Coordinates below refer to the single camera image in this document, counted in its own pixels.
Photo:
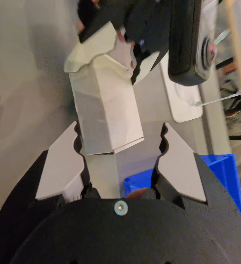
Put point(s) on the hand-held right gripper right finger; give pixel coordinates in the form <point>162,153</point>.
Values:
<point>180,169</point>

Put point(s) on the person's left hand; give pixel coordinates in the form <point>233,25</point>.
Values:
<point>125,38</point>

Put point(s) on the clear acrylic strut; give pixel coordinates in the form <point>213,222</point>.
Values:
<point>221,37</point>
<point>219,100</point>

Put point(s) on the white cardboard box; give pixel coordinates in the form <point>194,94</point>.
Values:
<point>112,107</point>

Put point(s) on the person's right hand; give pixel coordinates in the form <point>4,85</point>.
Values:
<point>137,193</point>

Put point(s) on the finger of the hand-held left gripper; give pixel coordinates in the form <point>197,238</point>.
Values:
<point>95,43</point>
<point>148,66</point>

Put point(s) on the clear acrylic bracket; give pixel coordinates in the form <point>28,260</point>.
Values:
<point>190,97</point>

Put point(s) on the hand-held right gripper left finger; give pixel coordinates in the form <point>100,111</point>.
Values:
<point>60,165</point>

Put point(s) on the blue plastic bin with tag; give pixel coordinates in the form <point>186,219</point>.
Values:
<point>221,171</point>

